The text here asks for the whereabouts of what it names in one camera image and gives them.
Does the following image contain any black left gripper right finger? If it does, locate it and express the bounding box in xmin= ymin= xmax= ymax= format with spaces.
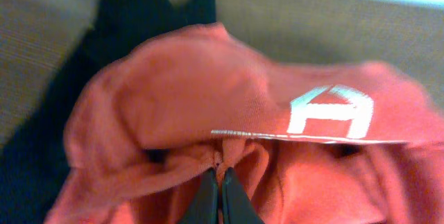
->
xmin=221 ymin=167 xmax=264 ymax=224

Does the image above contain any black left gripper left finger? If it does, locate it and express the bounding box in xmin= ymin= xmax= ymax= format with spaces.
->
xmin=178 ymin=169 xmax=219 ymax=224

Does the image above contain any red t-shirt white print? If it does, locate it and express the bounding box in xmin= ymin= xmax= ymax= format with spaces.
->
xmin=45 ymin=24 xmax=443 ymax=223

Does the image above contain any black crumpled garment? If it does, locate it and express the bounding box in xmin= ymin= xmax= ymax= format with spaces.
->
xmin=1 ymin=0 xmax=216 ymax=223

